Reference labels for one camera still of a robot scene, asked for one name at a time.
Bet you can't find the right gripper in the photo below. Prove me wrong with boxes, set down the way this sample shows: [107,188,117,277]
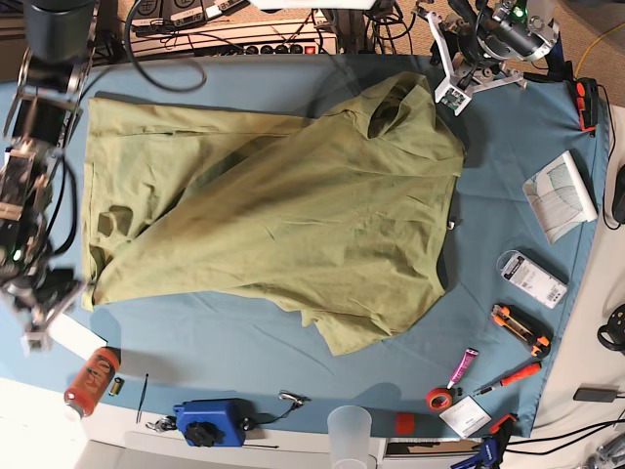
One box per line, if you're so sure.
[1,268,86,337]

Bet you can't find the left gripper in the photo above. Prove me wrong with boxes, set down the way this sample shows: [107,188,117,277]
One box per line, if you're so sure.
[417,4,527,98]

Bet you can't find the olive green t-shirt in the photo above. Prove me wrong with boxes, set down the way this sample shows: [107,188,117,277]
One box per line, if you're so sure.
[81,71,464,356]

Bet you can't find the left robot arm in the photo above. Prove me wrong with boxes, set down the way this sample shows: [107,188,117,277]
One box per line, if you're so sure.
[414,1,571,113]

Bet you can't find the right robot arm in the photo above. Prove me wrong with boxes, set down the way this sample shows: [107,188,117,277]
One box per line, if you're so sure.
[1,1,100,348]

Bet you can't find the white paper card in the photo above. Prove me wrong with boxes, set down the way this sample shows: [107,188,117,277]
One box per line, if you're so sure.
[48,314,107,361]

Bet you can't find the small yellow black battery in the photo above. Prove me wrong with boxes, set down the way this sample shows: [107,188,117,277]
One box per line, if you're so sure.
[108,377,125,397]

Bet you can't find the black orange tool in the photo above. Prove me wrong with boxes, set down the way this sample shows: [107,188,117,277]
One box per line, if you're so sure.
[574,77,599,137]

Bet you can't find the leaf pattern notebook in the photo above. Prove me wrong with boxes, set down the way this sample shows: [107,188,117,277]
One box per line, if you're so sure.
[522,150,598,244]

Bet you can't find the black tweezers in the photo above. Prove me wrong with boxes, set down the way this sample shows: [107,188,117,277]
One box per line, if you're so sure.
[136,373,149,424]

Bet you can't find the white power strip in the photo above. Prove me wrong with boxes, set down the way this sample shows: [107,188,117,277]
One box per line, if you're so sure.
[131,17,339,58]

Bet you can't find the clear plastic screw box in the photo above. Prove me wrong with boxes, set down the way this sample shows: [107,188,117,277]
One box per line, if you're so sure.
[496,250,567,310]

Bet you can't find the blue plastic box device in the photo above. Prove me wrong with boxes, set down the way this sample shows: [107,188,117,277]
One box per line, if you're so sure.
[173,399,255,448]

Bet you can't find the orange black utility knife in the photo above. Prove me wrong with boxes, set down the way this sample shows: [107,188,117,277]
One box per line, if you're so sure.
[491,304,553,360]

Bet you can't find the pink glue tube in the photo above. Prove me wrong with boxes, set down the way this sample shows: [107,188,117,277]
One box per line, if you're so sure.
[446,348,479,389]

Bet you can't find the blue table cloth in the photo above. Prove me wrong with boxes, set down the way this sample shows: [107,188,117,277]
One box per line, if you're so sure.
[1,55,610,437]

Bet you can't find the silver carabiner clip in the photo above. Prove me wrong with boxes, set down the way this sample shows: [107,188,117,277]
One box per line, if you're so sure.
[278,390,310,407]

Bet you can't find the red tape roll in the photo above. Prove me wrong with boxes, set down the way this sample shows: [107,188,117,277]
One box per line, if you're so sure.
[426,388,455,412]

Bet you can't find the white square packet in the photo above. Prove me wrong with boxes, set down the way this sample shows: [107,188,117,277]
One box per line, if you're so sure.
[439,396,491,439]

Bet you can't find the translucent plastic cup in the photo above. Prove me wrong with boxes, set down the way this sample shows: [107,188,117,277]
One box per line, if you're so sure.
[327,405,372,469]

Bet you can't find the red plastic block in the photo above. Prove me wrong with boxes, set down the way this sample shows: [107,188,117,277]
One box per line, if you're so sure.
[395,412,415,436]

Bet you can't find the blue black clamp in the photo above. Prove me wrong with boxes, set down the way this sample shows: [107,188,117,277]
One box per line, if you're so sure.
[450,413,518,469]

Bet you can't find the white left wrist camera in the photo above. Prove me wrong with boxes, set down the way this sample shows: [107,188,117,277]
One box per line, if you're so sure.
[435,83,472,116]

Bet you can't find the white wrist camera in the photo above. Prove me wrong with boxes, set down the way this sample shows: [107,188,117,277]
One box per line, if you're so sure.
[21,331,52,356]
[435,83,472,116]

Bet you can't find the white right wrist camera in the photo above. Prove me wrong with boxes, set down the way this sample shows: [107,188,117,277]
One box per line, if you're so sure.
[21,331,52,356]

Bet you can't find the orange handle screwdriver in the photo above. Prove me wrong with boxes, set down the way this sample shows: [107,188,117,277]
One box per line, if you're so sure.
[473,362,541,396]

